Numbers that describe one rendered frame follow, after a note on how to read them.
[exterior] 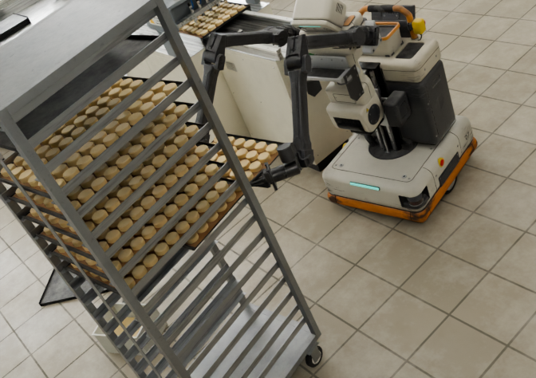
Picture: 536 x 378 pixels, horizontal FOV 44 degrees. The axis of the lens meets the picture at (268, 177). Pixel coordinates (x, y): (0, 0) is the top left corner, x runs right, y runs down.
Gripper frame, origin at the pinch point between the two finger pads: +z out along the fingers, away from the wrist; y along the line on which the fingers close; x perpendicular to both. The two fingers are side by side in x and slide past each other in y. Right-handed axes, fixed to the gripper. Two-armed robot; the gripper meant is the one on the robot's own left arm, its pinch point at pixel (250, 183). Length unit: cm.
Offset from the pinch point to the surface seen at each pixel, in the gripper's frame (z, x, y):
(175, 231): 29.0, -20.6, -5.7
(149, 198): 29.5, -24.7, -25.7
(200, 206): 18.2, -13.6, -7.7
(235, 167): 1.0, -8.3, -14.9
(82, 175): 38, -41, -52
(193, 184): 17.1, -12.2, -16.7
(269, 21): -25, 175, 11
